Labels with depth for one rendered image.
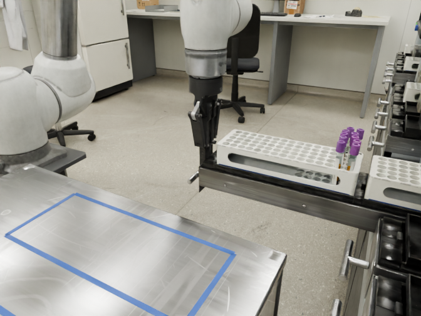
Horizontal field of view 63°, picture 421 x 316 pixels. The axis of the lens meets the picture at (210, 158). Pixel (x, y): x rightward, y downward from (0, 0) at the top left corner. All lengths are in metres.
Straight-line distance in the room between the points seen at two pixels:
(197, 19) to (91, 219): 0.42
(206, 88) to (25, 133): 0.55
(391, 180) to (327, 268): 1.11
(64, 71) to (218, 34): 0.58
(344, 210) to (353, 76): 3.62
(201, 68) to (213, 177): 0.24
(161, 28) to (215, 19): 4.39
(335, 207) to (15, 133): 0.83
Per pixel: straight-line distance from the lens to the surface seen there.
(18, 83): 1.06
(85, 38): 3.91
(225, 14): 0.72
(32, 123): 1.07
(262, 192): 0.74
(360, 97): 4.32
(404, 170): 0.75
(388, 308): 0.52
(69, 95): 1.17
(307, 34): 4.29
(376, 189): 0.71
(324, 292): 1.65
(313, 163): 0.70
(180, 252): 0.53
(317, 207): 0.72
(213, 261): 0.52
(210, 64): 0.73
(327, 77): 4.32
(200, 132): 0.77
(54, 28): 1.14
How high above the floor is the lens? 1.18
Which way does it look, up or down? 27 degrees down
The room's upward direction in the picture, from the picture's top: straight up
